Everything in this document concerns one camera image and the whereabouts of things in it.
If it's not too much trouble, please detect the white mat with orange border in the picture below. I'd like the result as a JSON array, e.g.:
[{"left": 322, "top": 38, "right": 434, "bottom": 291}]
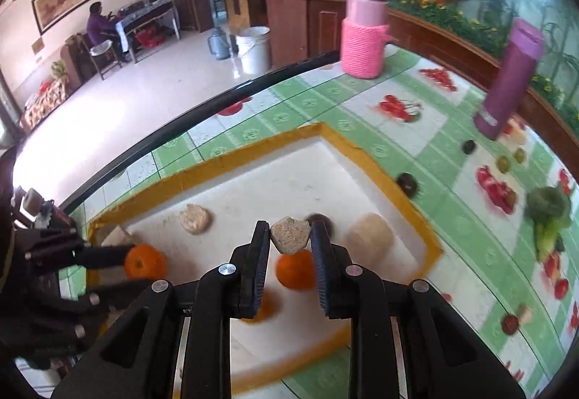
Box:
[{"left": 86, "top": 122, "right": 444, "bottom": 393}]

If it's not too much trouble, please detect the brown wooden cabinet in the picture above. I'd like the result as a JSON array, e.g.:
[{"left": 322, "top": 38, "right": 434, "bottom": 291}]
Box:
[{"left": 237, "top": 0, "right": 349, "bottom": 69}]

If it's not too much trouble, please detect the tan pentagonal fruit piece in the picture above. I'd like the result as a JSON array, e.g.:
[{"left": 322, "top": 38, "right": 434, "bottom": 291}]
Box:
[{"left": 270, "top": 217, "right": 312, "bottom": 256}]

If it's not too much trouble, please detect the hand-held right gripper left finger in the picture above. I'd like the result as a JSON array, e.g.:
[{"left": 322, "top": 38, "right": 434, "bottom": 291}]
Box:
[{"left": 50, "top": 220, "right": 271, "bottom": 399}]

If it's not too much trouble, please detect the tan wedge fruit piece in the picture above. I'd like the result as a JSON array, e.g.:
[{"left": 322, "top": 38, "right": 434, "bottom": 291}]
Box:
[{"left": 100, "top": 226, "right": 136, "bottom": 248}]

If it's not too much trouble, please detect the green broccoli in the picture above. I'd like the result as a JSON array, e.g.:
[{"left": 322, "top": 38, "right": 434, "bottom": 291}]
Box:
[{"left": 526, "top": 185, "right": 573, "bottom": 228}]

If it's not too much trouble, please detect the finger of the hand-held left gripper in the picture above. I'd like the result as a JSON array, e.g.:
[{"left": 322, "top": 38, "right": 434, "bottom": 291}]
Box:
[
  {"left": 87, "top": 278, "right": 157, "bottom": 312},
  {"left": 25, "top": 231, "right": 133, "bottom": 272}
]

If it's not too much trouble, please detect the light green leafy vegetable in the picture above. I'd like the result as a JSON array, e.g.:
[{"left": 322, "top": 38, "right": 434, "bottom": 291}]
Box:
[{"left": 535, "top": 218, "right": 566, "bottom": 263}]

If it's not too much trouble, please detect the patterned cloth bench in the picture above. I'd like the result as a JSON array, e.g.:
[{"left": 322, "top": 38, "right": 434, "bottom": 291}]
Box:
[{"left": 20, "top": 77, "right": 68, "bottom": 130}]

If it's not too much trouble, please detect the grey metal kettle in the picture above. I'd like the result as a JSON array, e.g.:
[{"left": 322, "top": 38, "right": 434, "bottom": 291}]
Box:
[{"left": 207, "top": 27, "right": 232, "bottom": 61}]

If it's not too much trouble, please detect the red bag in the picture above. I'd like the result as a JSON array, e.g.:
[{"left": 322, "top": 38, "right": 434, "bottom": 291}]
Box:
[{"left": 136, "top": 30, "right": 166, "bottom": 48}]

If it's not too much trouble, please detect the white plastic bucket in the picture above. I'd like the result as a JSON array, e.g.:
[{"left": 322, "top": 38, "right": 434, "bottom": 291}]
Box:
[{"left": 235, "top": 26, "right": 272, "bottom": 75}]

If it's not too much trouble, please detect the green checkered fruit-print tablecloth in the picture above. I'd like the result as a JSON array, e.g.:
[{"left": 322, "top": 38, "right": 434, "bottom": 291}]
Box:
[{"left": 59, "top": 48, "right": 579, "bottom": 399}]

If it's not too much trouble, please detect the red and black tool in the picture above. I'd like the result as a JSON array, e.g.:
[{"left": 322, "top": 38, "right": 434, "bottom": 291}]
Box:
[{"left": 43, "top": 202, "right": 77, "bottom": 231}]

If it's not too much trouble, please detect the tan buffing wheel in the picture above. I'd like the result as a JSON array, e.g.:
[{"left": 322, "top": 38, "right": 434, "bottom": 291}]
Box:
[{"left": 22, "top": 188, "right": 43, "bottom": 219}]

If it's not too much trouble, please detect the dark brown round fruit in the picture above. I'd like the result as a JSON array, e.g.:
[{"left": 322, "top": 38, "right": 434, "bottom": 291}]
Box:
[
  {"left": 304, "top": 213, "right": 336, "bottom": 242},
  {"left": 396, "top": 173, "right": 419, "bottom": 199}
]

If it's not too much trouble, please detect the table with grey cloth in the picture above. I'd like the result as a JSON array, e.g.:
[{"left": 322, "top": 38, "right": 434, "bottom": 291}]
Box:
[{"left": 113, "top": 0, "right": 181, "bottom": 62}]

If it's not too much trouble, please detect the purple thermos bottle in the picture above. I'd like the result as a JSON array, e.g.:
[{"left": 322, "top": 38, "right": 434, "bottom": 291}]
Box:
[{"left": 473, "top": 17, "right": 546, "bottom": 140}]

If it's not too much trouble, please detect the orange tangerine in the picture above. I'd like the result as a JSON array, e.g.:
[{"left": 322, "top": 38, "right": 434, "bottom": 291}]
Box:
[
  {"left": 124, "top": 244, "right": 169, "bottom": 281},
  {"left": 276, "top": 252, "right": 317, "bottom": 290}
]

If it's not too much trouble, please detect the tan round fruit slice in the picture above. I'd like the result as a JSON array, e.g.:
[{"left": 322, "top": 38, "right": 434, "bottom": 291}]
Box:
[{"left": 179, "top": 203, "right": 212, "bottom": 235}]

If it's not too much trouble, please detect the glass jar with pink sleeve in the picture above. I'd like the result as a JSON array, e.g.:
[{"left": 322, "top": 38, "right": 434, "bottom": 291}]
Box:
[{"left": 340, "top": 0, "right": 390, "bottom": 78}]

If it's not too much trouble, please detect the tan cylindrical fruit model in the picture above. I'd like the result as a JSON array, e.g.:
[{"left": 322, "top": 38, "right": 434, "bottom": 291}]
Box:
[{"left": 347, "top": 213, "right": 394, "bottom": 259}]

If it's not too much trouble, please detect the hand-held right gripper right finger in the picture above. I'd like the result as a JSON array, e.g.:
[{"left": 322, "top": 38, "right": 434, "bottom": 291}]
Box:
[{"left": 310, "top": 220, "right": 528, "bottom": 399}]

